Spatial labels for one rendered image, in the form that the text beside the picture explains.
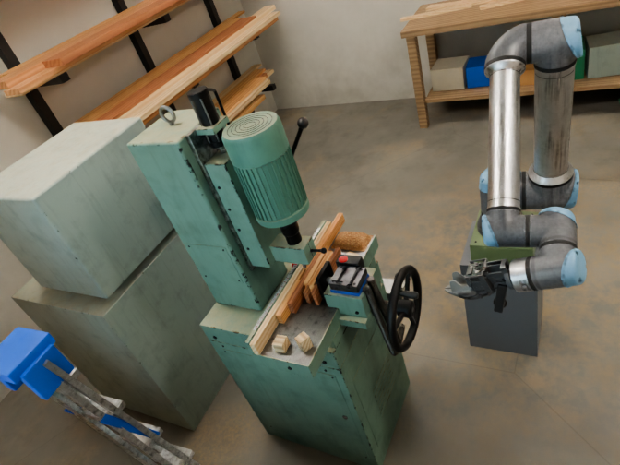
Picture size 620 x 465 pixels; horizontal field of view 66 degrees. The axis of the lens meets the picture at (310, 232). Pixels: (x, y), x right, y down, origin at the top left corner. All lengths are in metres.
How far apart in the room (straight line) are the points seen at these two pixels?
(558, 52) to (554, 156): 0.39
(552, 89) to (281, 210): 0.90
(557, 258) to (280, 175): 0.76
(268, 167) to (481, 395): 1.50
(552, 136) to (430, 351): 1.24
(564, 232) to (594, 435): 1.12
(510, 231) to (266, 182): 0.69
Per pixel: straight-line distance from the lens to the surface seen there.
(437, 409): 2.35
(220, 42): 4.24
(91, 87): 3.88
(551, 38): 1.60
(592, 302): 2.74
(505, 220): 1.40
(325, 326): 1.52
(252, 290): 1.73
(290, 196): 1.40
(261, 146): 1.31
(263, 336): 1.52
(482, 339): 2.47
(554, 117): 1.74
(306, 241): 1.57
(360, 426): 1.94
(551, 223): 1.40
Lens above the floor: 2.01
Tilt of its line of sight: 36 degrees down
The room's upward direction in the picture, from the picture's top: 20 degrees counter-clockwise
